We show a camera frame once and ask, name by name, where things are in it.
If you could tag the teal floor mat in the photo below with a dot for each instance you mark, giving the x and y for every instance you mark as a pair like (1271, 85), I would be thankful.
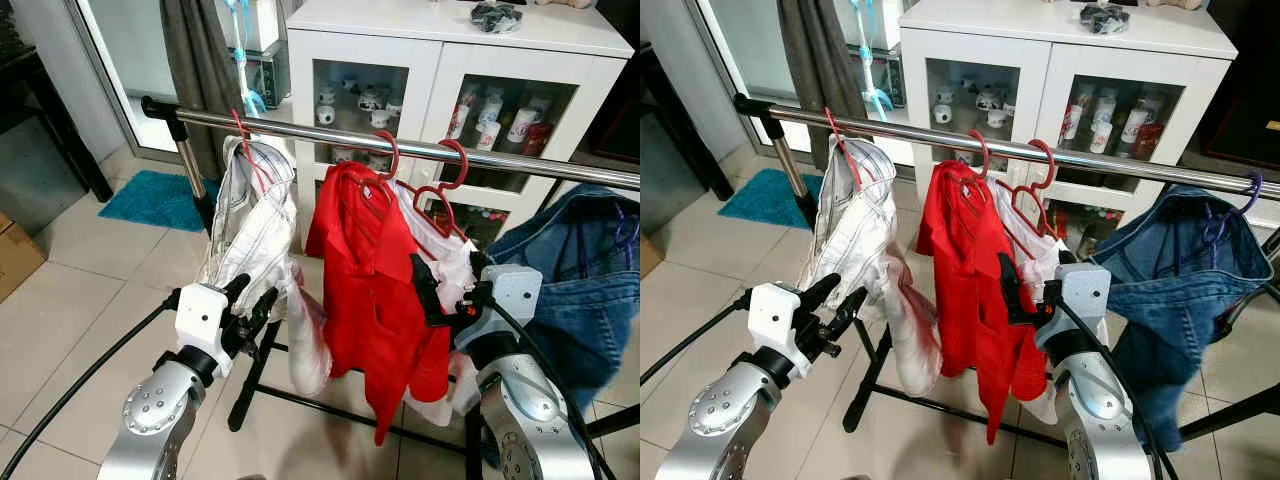
(150, 200)
(765, 198)

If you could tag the red can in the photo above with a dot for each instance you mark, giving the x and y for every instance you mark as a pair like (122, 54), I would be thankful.
(537, 140)
(1150, 142)

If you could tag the red plastic hanger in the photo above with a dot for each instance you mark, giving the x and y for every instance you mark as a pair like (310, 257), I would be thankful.
(245, 140)
(462, 165)
(1050, 165)
(393, 160)
(838, 135)
(986, 158)

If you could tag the light blue plastic hanger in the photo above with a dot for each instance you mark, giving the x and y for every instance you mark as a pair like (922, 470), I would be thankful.
(243, 70)
(867, 60)

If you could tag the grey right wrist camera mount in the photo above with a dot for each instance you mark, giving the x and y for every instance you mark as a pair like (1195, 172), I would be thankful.
(1085, 295)
(515, 295)

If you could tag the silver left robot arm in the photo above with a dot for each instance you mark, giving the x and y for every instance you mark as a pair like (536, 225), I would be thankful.
(155, 410)
(715, 415)

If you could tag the purple plastic hanger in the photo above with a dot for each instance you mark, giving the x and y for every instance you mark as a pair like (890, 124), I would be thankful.
(1255, 190)
(625, 235)

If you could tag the glass sliding door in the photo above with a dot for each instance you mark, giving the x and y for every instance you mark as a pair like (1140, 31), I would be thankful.
(130, 50)
(740, 50)

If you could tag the white glass-door cabinet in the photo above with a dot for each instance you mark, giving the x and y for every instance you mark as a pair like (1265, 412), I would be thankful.
(440, 65)
(1050, 65)

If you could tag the black crumpled object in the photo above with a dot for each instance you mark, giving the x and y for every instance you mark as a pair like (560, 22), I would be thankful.
(497, 17)
(1105, 19)

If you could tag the blue denim jacket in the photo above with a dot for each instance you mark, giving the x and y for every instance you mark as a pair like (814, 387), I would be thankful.
(580, 290)
(1170, 300)

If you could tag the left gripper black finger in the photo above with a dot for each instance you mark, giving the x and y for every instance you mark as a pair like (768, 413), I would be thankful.
(822, 288)
(238, 288)
(848, 310)
(265, 306)

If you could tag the white printed can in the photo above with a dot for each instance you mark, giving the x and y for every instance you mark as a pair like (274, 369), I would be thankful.
(520, 122)
(1133, 118)

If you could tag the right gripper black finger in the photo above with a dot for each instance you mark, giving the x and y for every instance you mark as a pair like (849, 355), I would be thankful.
(427, 290)
(1066, 265)
(481, 268)
(1015, 290)

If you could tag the red shirt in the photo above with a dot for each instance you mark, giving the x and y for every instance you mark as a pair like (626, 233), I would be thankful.
(370, 290)
(975, 290)

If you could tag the cream white jacket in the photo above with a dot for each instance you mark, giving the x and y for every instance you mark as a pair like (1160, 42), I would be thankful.
(855, 230)
(250, 230)

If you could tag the metal clothes rack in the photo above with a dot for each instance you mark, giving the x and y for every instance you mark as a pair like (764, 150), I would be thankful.
(900, 129)
(300, 131)

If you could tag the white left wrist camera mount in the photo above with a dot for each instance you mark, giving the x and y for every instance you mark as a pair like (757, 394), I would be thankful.
(772, 315)
(200, 315)

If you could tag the brown cardboard box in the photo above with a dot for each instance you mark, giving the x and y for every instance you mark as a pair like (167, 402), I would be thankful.
(18, 260)
(650, 257)

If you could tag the grey curtain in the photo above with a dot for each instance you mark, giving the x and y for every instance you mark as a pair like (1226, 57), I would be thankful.
(200, 60)
(815, 60)

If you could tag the white thin garment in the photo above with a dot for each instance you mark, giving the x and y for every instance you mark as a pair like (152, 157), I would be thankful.
(450, 262)
(1040, 255)

